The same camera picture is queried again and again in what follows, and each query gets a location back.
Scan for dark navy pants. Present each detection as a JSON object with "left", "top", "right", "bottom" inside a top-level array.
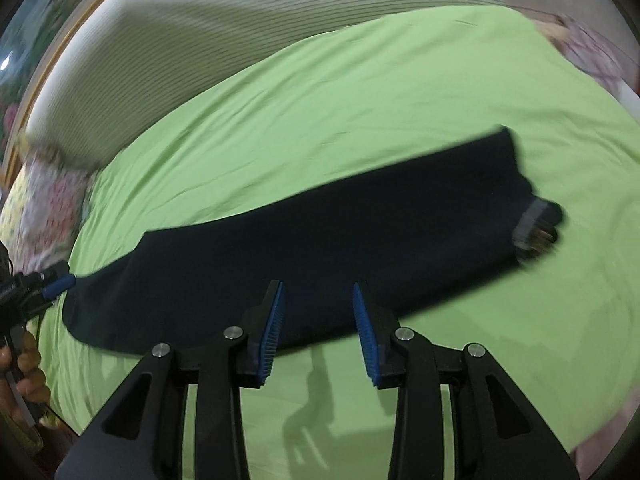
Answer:
[{"left": 64, "top": 127, "right": 565, "bottom": 357}]

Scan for person's left hand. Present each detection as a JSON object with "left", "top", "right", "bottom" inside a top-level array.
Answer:
[{"left": 0, "top": 332, "right": 51, "bottom": 428}]

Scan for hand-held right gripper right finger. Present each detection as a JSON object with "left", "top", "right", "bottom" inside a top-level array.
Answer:
[{"left": 352, "top": 281, "right": 585, "bottom": 480}]

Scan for wooden framed wall picture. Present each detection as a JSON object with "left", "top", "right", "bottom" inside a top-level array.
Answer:
[{"left": 0, "top": 0, "right": 166, "bottom": 181}]

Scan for green bed sheet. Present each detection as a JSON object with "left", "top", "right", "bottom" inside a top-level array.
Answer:
[{"left": 37, "top": 4, "right": 640, "bottom": 480}]

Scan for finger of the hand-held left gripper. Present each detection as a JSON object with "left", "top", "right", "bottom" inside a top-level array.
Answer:
[{"left": 31, "top": 269, "right": 77, "bottom": 303}]

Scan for pink floral blanket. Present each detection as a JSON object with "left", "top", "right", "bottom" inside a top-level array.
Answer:
[{"left": 530, "top": 9, "right": 640, "bottom": 121}]

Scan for floral pillow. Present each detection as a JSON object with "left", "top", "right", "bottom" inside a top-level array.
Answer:
[{"left": 0, "top": 146, "right": 98, "bottom": 273}]

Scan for white ribbed headboard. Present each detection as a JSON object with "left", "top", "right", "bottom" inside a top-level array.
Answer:
[{"left": 26, "top": 0, "right": 506, "bottom": 171}]

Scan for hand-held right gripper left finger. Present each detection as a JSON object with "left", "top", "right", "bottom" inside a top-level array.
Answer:
[{"left": 54, "top": 280, "right": 286, "bottom": 480}]

